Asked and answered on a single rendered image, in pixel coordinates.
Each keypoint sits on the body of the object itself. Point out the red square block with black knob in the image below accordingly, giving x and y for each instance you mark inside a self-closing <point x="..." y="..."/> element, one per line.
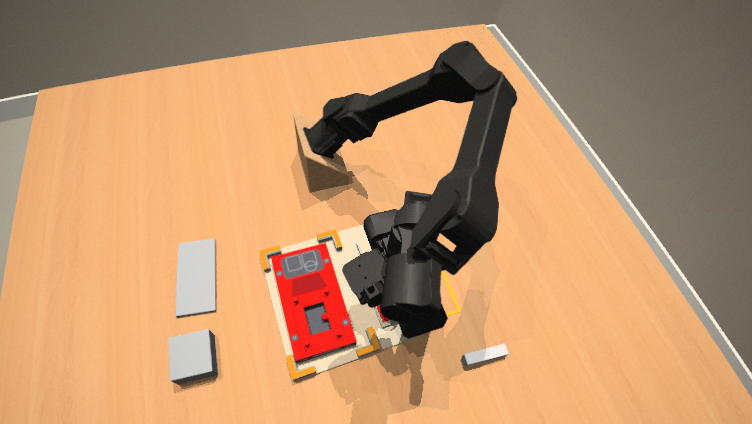
<point x="383" y="317"/>

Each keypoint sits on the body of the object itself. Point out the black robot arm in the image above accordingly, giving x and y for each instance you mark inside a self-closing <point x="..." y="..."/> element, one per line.
<point x="464" y="206"/>

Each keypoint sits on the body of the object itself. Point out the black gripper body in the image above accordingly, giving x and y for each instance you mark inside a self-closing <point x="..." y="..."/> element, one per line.
<point x="377" y="227"/>

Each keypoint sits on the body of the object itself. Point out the red rectangular panel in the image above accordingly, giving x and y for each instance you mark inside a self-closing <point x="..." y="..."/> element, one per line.
<point x="314" y="310"/>

